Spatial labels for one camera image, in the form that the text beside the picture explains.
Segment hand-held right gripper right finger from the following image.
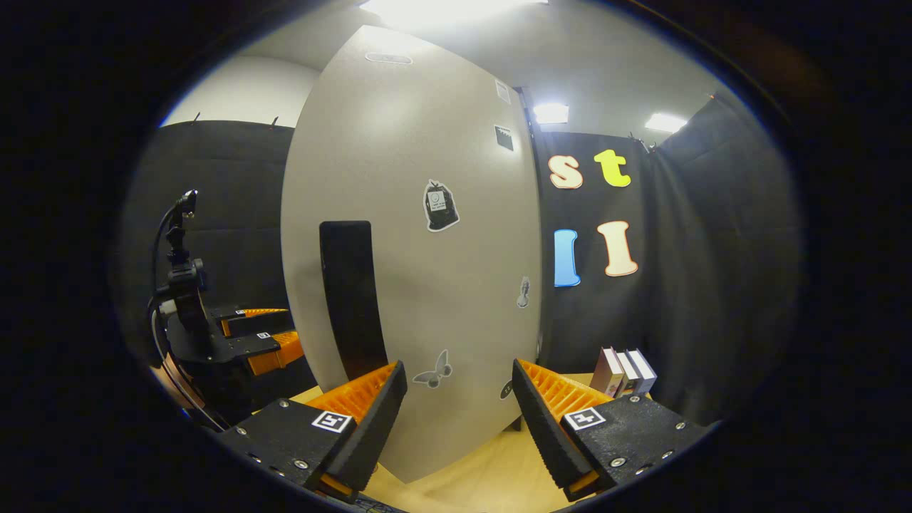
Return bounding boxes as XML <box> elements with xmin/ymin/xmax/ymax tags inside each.
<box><xmin>512</xmin><ymin>358</ymin><xmax>713</xmax><ymax>501</ymax></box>

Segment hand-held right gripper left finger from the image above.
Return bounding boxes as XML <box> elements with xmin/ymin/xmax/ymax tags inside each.
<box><xmin>217</xmin><ymin>360</ymin><xmax>408</xmax><ymax>503</ymax></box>

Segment black door handle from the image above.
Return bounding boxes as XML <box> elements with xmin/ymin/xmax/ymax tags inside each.
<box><xmin>319</xmin><ymin>221</ymin><xmax>389</xmax><ymax>382</ymax></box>

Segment grey cabinet door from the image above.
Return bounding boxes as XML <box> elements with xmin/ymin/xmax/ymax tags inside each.
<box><xmin>280</xmin><ymin>26</ymin><xmax>542</xmax><ymax>484</ymax></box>

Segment pink cover book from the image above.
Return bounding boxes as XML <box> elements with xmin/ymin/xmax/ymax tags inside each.
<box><xmin>590</xmin><ymin>347</ymin><xmax>626</xmax><ymax>398</ymax></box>

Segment black backdrop cloth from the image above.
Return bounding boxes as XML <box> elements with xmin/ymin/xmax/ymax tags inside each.
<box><xmin>118</xmin><ymin>93</ymin><xmax>806</xmax><ymax>428</ymax></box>

